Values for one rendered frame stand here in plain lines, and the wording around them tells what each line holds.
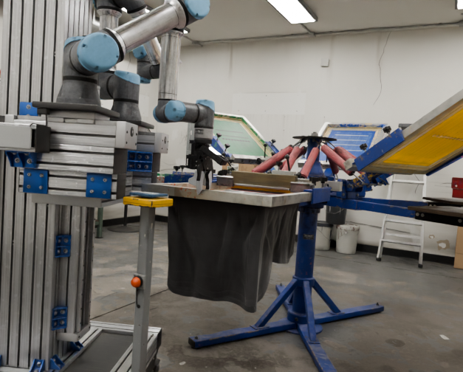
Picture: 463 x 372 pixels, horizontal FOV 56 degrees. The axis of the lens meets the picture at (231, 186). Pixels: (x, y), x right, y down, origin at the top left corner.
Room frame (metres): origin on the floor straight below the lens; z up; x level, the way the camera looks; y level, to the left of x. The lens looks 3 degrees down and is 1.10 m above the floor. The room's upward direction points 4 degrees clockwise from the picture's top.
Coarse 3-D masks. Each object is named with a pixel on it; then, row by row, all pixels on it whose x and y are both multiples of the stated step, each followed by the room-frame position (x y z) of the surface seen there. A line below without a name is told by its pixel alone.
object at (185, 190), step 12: (156, 192) 1.77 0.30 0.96; (168, 192) 1.74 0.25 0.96; (180, 192) 1.72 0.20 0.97; (192, 192) 1.69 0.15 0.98; (204, 192) 1.67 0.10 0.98; (216, 192) 1.64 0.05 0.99; (228, 192) 1.62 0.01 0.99; (252, 204) 1.58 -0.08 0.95; (264, 204) 1.55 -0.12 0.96; (276, 204) 1.58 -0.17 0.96
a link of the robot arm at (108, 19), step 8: (96, 0) 2.08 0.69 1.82; (104, 0) 2.05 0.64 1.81; (112, 0) 2.04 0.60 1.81; (96, 8) 2.12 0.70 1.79; (104, 8) 2.05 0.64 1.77; (112, 8) 2.06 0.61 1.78; (120, 8) 2.09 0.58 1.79; (104, 16) 2.07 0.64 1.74; (112, 16) 2.07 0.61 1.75; (120, 16) 2.13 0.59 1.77; (104, 24) 2.07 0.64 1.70; (112, 24) 2.08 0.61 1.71; (104, 72) 2.05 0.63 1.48; (112, 72) 2.07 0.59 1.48; (104, 80) 2.04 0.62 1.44; (104, 88) 2.04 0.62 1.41; (104, 96) 2.07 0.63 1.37
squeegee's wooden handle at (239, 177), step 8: (240, 176) 2.25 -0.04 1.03; (248, 176) 2.23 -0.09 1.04; (256, 176) 2.21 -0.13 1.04; (264, 176) 2.19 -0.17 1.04; (272, 176) 2.17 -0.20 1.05; (280, 176) 2.15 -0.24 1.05; (288, 176) 2.13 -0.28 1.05; (296, 176) 2.12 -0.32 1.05; (248, 184) 2.23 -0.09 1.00; (256, 184) 2.21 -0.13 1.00; (264, 184) 2.19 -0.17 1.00; (272, 184) 2.17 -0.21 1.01; (280, 184) 2.15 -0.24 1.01; (288, 184) 2.13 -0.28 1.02
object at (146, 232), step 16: (144, 208) 1.56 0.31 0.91; (144, 224) 1.56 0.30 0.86; (144, 240) 1.55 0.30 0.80; (144, 256) 1.55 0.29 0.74; (144, 272) 1.55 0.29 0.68; (144, 288) 1.54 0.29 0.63; (144, 304) 1.55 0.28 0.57; (144, 320) 1.56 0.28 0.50; (144, 336) 1.56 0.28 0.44; (144, 352) 1.57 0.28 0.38; (144, 368) 1.57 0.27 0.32
